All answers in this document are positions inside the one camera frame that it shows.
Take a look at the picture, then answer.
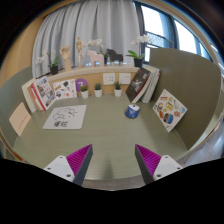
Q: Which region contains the white orchid in black pot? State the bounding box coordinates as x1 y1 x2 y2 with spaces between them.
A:
125 34 153 69
87 38 111 66
34 49 61 76

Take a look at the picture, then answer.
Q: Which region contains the white mouse pad with drawing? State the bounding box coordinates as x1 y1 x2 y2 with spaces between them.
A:
42 104 87 130

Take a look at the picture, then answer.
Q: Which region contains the white book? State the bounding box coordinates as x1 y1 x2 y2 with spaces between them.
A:
21 78 39 114

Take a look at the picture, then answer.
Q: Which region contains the white wall outlet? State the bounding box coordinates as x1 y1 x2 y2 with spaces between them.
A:
102 72 116 86
118 72 132 85

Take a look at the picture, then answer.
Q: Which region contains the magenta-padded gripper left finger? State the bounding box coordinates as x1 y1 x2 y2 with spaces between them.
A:
43 143 94 187

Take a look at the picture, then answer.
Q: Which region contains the blue and white computer mouse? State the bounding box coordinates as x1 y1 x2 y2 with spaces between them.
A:
124 103 141 119

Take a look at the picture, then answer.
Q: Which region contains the black horse figurine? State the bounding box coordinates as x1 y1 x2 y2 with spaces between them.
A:
106 48 124 65

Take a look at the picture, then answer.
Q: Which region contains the olive green desk partition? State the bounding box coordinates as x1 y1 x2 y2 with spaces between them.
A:
148 48 224 150
0 66 34 158

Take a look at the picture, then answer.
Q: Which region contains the grey curtain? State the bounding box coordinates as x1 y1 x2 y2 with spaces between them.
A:
31 0 141 79

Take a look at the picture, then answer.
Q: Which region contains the window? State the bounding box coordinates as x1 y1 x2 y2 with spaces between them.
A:
134 1 224 68

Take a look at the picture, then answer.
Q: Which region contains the food sticker sheet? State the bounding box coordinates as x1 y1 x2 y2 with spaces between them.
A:
152 88 188 133

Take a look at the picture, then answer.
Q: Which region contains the white books stack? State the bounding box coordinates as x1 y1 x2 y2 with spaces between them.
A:
140 64 162 104

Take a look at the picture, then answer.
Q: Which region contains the spiky succulent in white pot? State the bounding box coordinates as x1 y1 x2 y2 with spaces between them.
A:
113 81 123 98

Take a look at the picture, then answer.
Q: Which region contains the wooden hand model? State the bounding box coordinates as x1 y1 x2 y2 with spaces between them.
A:
59 45 73 72

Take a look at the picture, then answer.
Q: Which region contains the beige card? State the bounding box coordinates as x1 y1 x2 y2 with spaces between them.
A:
8 101 32 137

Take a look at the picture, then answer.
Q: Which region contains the wooden artist mannequin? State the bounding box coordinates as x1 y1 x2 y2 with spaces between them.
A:
75 36 86 68

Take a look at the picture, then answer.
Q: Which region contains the white sheet with assorted stickers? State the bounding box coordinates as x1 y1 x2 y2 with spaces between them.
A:
52 78 78 101

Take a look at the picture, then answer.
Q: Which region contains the photo magazine with red edge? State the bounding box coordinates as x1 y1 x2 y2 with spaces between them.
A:
31 75 56 111

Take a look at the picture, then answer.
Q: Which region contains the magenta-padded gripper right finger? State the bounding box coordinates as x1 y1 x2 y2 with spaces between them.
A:
134 143 184 185

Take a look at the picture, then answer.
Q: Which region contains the black hardcover book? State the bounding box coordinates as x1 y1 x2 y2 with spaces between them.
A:
125 67 152 103

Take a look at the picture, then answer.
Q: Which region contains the small succulent in white pot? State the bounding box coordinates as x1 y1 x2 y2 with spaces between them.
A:
79 85 90 99
93 83 103 98

